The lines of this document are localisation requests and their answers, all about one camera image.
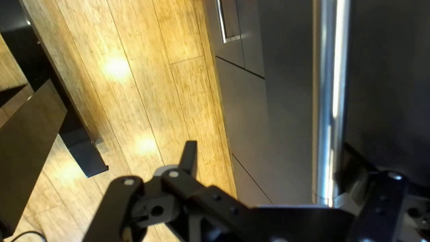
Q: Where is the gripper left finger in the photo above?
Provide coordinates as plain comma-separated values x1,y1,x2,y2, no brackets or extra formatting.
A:
82,140,253,242

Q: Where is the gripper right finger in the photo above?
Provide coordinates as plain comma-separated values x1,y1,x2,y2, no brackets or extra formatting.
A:
335,143,430,242

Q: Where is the grey drawer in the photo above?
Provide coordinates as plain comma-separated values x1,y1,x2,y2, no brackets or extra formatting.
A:
257,0,430,206
202,0,266,80

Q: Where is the grey cabinet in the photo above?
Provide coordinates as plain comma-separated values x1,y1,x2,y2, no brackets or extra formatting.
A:
201,0,430,215

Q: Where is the dark wooden table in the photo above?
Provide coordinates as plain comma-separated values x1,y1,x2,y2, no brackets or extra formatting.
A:
0,0,109,238

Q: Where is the long silver drawer handle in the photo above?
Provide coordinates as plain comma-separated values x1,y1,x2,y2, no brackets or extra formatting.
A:
312,0,350,207

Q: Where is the black cable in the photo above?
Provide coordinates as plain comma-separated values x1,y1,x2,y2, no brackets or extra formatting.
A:
9,230,48,242

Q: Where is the small silver drawer handle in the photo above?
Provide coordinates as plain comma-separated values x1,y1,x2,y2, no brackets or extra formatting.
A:
215,0,241,44

